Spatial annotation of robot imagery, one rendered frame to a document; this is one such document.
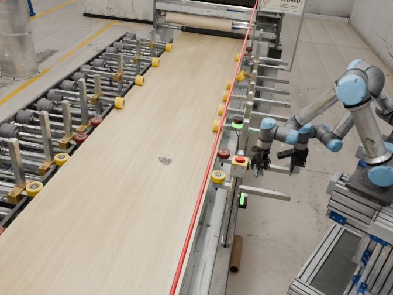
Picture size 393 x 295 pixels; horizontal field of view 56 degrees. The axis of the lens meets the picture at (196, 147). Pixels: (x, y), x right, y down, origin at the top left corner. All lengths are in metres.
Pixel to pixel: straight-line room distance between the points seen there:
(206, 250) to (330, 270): 1.00
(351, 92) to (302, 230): 1.78
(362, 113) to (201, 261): 1.05
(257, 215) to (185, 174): 1.32
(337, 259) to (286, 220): 0.65
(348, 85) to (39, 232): 1.46
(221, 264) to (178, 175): 0.53
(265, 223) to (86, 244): 1.85
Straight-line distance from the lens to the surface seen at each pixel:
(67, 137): 2.48
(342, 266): 2.80
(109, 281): 1.56
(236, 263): 2.75
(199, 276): 1.94
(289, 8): 4.49
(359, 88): 1.69
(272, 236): 3.11
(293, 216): 3.36
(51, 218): 1.84
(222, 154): 2.26
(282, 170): 2.32
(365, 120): 1.76
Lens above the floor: 2.13
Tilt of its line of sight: 32 degrees down
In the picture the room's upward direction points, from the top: 6 degrees clockwise
